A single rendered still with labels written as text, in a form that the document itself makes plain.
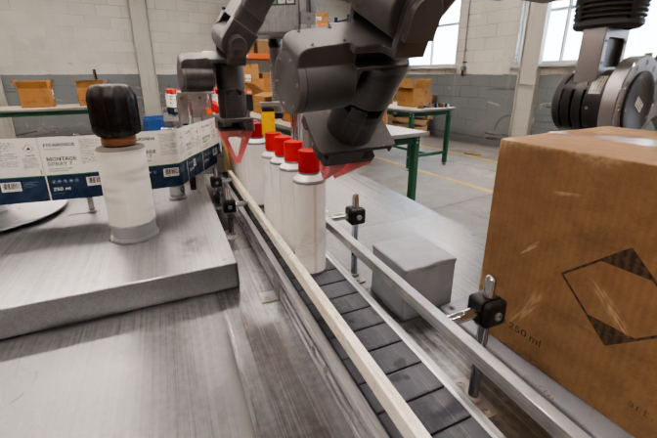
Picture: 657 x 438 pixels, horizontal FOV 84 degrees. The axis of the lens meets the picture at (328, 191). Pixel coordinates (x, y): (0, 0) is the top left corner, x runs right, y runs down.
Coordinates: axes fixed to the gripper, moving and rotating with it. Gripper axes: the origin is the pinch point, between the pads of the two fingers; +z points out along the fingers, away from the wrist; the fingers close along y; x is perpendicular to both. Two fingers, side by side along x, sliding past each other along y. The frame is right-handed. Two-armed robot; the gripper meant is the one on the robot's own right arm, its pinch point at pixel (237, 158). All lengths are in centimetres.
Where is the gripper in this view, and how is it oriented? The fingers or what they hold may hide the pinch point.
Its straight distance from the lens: 82.4
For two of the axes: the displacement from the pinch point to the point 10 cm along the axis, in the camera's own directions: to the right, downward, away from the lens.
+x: 9.1, -1.3, 3.9
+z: 0.1, 9.5, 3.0
